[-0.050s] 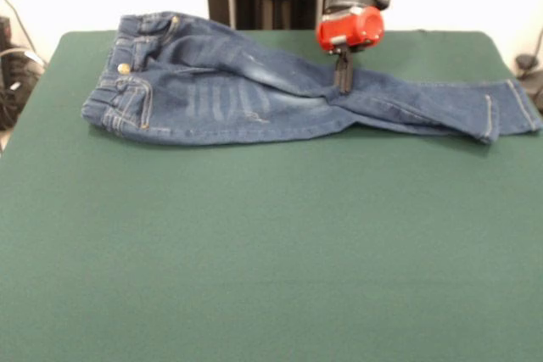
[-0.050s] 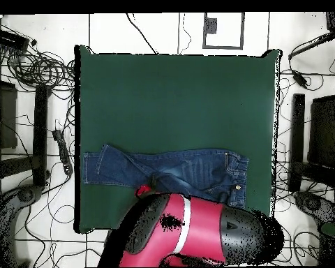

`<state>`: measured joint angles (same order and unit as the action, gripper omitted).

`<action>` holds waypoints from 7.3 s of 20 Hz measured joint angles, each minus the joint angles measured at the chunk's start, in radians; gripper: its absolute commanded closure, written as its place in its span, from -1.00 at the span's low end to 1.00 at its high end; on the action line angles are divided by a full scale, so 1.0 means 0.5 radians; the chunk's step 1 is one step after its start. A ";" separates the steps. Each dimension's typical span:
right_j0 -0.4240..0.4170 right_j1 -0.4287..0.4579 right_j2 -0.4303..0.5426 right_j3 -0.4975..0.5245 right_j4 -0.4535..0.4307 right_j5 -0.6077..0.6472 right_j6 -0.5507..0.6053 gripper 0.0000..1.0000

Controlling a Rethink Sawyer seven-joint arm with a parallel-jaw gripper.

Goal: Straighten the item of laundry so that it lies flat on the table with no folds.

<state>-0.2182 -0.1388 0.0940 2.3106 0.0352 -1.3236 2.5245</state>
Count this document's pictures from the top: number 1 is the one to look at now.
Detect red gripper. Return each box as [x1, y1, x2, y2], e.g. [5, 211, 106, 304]
[316, 5, 386, 95]

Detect black stand base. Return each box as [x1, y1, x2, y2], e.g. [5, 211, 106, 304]
[514, 53, 543, 111]
[0, 16, 47, 131]

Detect dark green table cloth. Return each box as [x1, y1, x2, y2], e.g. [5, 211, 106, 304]
[0, 30, 543, 362]

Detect blue denim jeans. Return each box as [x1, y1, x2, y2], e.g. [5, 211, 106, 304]
[81, 10, 543, 146]

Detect thin grey cable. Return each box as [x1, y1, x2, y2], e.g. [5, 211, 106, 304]
[0, 0, 36, 53]

